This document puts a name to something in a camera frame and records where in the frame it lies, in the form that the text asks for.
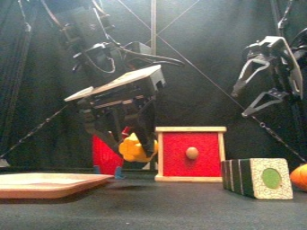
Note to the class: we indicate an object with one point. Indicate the yellow toy squash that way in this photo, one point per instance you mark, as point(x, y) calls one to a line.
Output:
point(134, 149)

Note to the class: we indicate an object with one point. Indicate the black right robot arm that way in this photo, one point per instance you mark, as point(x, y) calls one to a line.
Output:
point(294, 21)

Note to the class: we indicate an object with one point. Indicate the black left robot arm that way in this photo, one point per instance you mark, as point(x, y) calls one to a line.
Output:
point(90, 36)

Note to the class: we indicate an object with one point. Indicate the pink square plate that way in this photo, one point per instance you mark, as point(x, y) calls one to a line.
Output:
point(48, 184)

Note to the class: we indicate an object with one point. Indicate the red toy with blue feet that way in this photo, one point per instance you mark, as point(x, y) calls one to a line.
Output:
point(106, 157)

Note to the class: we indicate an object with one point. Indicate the red wooden drawer box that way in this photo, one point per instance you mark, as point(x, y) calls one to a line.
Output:
point(191, 154)

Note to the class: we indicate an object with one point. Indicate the speckled block with green circle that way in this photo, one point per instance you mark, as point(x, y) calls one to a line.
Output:
point(259, 178)

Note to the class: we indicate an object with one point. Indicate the orange toy pumpkin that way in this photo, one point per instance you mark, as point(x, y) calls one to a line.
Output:
point(299, 177)

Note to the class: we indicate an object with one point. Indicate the vertical metal frame pole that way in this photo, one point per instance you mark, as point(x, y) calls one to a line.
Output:
point(154, 27)

